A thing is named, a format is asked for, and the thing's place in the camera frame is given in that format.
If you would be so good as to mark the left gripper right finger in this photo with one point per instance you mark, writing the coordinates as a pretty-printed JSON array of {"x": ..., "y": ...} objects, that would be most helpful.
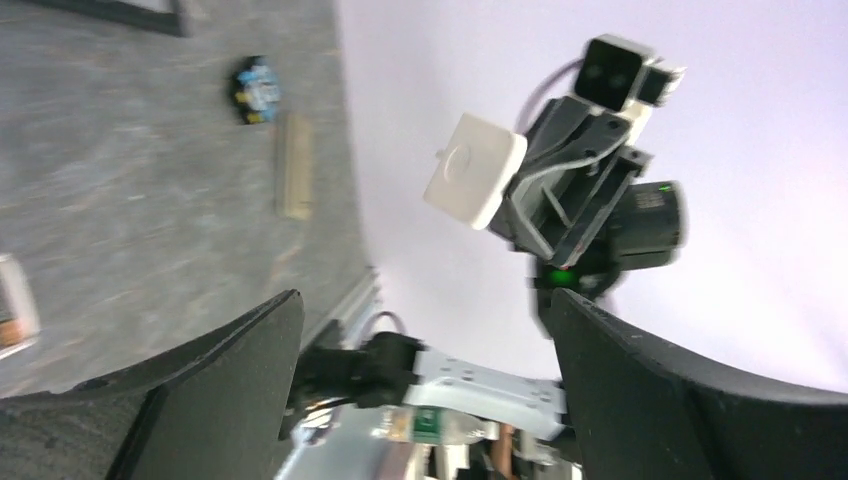
[{"x": 645, "y": 408}]

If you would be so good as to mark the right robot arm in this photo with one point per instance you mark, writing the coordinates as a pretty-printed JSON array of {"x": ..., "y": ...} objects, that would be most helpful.
[{"x": 464, "y": 345}]

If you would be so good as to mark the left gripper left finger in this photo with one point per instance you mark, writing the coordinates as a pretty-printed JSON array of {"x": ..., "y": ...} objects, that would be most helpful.
[{"x": 211, "y": 408}]

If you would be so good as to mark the black white chessboard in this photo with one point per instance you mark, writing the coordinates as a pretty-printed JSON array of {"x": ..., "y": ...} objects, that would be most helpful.
[{"x": 166, "y": 17}]

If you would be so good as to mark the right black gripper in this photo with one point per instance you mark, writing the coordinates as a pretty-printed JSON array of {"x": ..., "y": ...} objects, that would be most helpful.
[{"x": 576, "y": 170}]

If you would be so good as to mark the beige remote control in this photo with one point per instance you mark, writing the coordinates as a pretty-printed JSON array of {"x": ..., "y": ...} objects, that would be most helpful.
[{"x": 294, "y": 159}]

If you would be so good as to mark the red white remote control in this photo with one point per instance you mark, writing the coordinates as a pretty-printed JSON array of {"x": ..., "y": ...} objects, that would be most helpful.
[{"x": 20, "y": 322}]

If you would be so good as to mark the blue owl toy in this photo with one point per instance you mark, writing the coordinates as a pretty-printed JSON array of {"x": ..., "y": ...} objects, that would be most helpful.
[{"x": 254, "y": 91}]

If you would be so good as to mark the white remote battery cover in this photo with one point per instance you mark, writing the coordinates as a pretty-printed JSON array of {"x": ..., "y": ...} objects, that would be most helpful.
[{"x": 474, "y": 169}]

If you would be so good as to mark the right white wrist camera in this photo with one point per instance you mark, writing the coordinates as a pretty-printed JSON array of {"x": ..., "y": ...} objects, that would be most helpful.
[{"x": 627, "y": 79}]

